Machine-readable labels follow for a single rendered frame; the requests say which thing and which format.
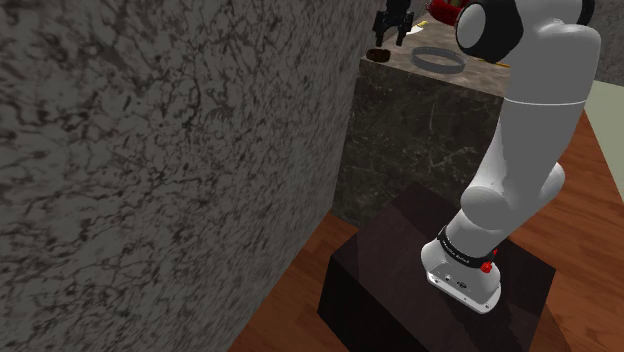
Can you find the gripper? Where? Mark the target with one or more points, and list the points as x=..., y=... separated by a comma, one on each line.
x=397, y=8

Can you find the dark robot stand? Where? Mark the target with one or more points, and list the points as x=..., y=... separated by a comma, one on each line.
x=390, y=273

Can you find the red round pot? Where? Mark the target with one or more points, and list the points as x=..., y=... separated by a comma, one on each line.
x=441, y=10

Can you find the dark marble counter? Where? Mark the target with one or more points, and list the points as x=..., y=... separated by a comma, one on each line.
x=419, y=136

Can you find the yellow flat utensil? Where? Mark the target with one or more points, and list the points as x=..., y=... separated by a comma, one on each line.
x=420, y=24

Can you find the small brown bowl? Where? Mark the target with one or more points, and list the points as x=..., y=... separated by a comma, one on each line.
x=377, y=55

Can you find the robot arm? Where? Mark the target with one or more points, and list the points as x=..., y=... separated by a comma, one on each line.
x=536, y=122

